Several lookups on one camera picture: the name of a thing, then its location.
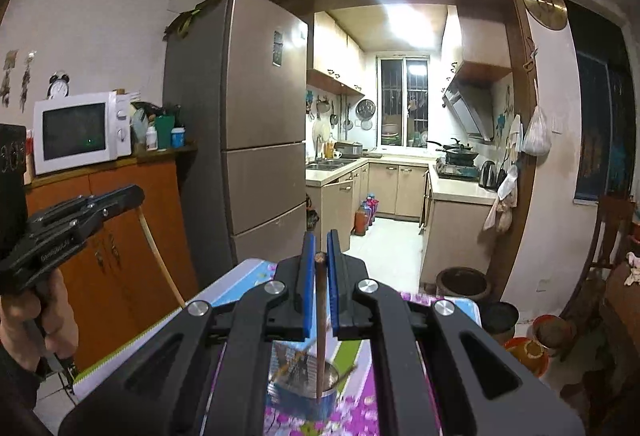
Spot beige upper kitchen cabinet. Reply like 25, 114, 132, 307
306, 10, 366, 97

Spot black wok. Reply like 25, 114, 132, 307
426, 138, 481, 165

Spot steel utensil holder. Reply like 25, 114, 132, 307
267, 341, 345, 423

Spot white hanging plastic bag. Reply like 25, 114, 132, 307
521, 106, 552, 155

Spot person's left forearm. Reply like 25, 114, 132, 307
0, 343, 56, 436

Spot dark ceramic jar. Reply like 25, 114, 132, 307
436, 267, 491, 299

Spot orange round bowl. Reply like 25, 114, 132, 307
532, 314, 576, 358

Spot ceiling light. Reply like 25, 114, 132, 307
372, 0, 442, 41

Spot green container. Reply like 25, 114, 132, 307
155, 116, 176, 151

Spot orange wooden cabinet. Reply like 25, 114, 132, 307
22, 143, 201, 374

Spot dark interior window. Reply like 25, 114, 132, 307
565, 0, 638, 205

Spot dark brown chopstick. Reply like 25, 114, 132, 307
313, 252, 328, 405

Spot tan bamboo stick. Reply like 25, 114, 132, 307
138, 210, 187, 307

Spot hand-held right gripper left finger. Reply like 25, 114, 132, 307
57, 232, 318, 436

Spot brown refrigerator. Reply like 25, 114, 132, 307
162, 0, 310, 289

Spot wooden chair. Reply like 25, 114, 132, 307
557, 196, 638, 362

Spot upper cabinet over hood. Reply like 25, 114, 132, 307
440, 6, 514, 84

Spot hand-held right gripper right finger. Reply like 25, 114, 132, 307
327, 229, 587, 436

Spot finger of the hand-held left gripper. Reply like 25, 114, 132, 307
27, 185, 146, 244

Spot hanging wall ornament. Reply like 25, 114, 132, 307
0, 50, 19, 109
19, 50, 39, 111

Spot gas stove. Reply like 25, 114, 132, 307
436, 161, 481, 179

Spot dark round bucket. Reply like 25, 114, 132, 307
480, 301, 521, 345

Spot white microwave oven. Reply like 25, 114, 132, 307
32, 92, 133, 175

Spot steel electric kettle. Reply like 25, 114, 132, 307
478, 160, 499, 189

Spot barred kitchen window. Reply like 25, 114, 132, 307
376, 56, 431, 149

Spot steel range hood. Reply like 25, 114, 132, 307
442, 76, 496, 145

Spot person's left hand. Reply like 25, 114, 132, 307
0, 272, 80, 373

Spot gold wall clock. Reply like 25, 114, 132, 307
521, 0, 568, 31

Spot beige kitchen counter cabinets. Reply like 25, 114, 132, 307
306, 156, 501, 287

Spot red plastic basin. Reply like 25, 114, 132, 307
502, 336, 551, 378

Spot floral striped tablecloth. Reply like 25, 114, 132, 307
74, 258, 485, 436

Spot black white alarm clock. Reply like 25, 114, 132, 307
47, 72, 71, 99

